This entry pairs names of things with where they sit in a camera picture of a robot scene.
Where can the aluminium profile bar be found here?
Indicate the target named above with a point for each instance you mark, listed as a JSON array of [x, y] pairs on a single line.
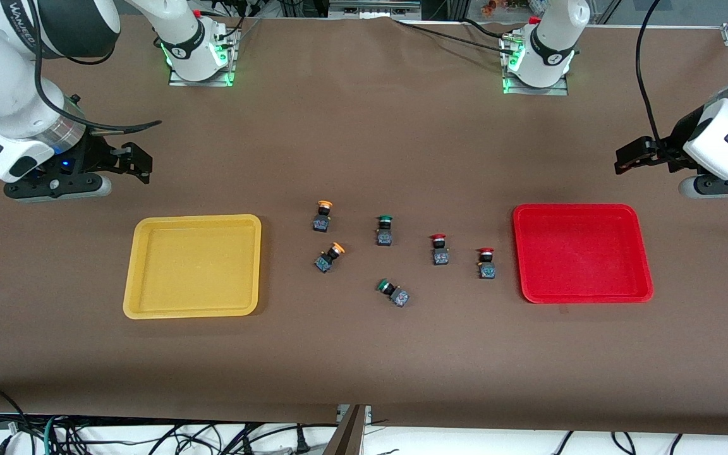
[[351, 436]]

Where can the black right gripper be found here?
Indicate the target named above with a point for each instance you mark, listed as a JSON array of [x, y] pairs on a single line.
[[93, 156]]

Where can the grey metal box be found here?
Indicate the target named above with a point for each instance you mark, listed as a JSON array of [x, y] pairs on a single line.
[[373, 7]]

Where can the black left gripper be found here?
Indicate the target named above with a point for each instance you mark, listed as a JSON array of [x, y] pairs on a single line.
[[675, 145]]

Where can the yellow plastic tray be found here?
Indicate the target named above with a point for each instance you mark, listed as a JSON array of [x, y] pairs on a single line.
[[193, 272]]

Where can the red push button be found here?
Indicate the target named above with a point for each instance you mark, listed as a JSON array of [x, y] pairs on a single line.
[[440, 256], [487, 270]]

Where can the brown table cloth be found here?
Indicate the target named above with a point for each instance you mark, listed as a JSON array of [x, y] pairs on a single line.
[[364, 145]]

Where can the black power plug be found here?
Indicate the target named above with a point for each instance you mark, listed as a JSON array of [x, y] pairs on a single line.
[[303, 442]]

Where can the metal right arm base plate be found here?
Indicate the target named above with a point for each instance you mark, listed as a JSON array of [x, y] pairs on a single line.
[[228, 60]]

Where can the yellow push button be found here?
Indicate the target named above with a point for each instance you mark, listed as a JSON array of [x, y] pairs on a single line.
[[321, 221], [325, 262]]

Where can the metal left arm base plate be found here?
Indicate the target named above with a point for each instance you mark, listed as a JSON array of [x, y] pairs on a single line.
[[563, 88]]

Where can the red plastic tray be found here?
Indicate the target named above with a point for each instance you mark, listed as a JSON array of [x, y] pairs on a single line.
[[582, 259]]

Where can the green push button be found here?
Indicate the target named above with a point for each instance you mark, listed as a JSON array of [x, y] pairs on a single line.
[[384, 237], [399, 297]]

